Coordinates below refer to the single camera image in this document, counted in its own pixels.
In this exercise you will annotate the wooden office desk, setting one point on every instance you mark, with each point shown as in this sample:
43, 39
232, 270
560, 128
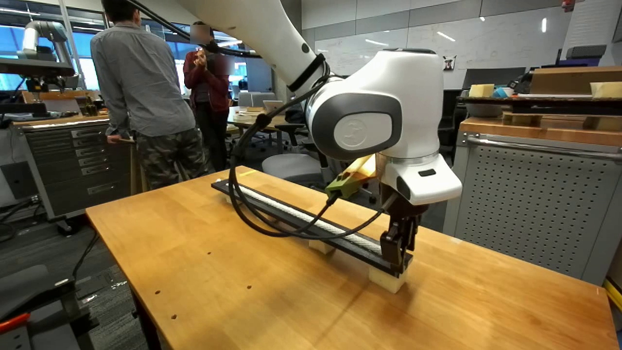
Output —
249, 118

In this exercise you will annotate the person in maroon sweater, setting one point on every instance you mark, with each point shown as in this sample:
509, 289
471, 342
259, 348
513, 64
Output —
208, 83

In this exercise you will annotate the grey perforated tool cabinet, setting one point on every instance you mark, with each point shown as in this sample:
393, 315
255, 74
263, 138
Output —
537, 200

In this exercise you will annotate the wooden box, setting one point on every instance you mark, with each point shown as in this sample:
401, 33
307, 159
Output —
574, 79

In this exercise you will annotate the black groove rail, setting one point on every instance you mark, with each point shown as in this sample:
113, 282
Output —
352, 251

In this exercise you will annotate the metal storage shelf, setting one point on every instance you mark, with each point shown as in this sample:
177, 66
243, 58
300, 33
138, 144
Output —
39, 68

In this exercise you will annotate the person in grey shirt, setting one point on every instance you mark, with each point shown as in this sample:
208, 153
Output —
142, 77

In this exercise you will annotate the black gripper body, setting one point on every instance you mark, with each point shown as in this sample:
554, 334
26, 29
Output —
406, 212

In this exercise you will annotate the black drawer cabinet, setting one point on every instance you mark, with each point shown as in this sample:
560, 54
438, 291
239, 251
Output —
70, 167

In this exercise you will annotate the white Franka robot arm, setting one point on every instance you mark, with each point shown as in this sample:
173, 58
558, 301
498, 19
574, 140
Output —
389, 83

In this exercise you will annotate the yellow foam block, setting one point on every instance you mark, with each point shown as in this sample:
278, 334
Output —
480, 91
607, 89

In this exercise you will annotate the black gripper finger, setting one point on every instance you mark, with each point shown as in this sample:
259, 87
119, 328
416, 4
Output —
389, 249
408, 245

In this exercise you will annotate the light wooden support block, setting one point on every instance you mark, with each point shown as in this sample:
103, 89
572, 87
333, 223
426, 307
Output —
387, 282
319, 247

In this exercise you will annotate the black office chair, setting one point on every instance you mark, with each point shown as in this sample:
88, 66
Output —
451, 109

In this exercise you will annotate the small paper wall sign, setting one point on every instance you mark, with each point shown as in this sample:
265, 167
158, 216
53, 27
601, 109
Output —
449, 62

